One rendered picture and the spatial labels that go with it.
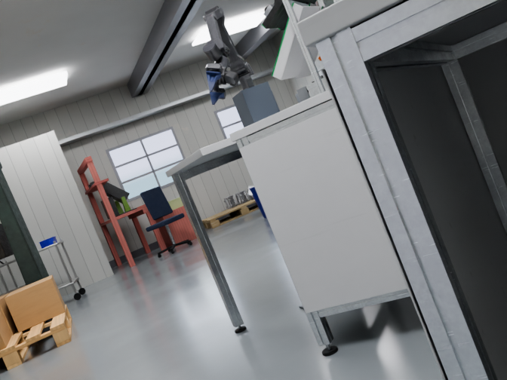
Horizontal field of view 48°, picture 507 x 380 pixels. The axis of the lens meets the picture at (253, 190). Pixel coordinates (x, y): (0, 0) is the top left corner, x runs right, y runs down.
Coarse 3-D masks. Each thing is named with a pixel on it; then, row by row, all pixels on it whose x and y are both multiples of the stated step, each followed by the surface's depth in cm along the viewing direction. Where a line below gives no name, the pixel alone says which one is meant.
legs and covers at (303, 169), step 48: (480, 96) 162; (240, 144) 198; (288, 144) 190; (336, 144) 183; (288, 192) 194; (336, 192) 186; (288, 240) 197; (336, 240) 190; (384, 240) 183; (336, 288) 193; (384, 288) 186
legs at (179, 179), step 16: (224, 160) 281; (176, 176) 271; (192, 176) 275; (192, 208) 273; (192, 224) 273; (208, 240) 274; (208, 256) 273; (224, 288) 275; (224, 304) 277; (240, 320) 275
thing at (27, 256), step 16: (0, 176) 600; (0, 192) 592; (0, 208) 592; (16, 208) 606; (0, 224) 610; (16, 224) 593; (0, 240) 594; (16, 240) 594; (32, 240) 614; (0, 256) 591; (16, 256) 594; (32, 256) 596; (32, 272) 595; (16, 288) 622; (48, 320) 586
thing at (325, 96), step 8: (320, 96) 181; (328, 96) 180; (296, 104) 186; (304, 104) 184; (312, 104) 183; (320, 104) 186; (280, 112) 188; (288, 112) 187; (296, 112) 186; (264, 120) 191; (272, 120) 190; (280, 120) 189; (248, 128) 195; (256, 128) 193; (264, 128) 194; (232, 136) 198; (240, 136) 197
